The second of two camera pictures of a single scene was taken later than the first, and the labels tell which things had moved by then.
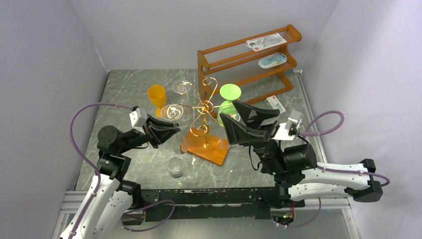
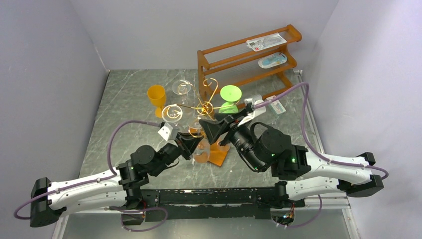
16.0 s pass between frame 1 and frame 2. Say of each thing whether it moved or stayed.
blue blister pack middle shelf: stayed
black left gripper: moved
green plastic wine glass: stayed
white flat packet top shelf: stayed
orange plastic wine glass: stayed
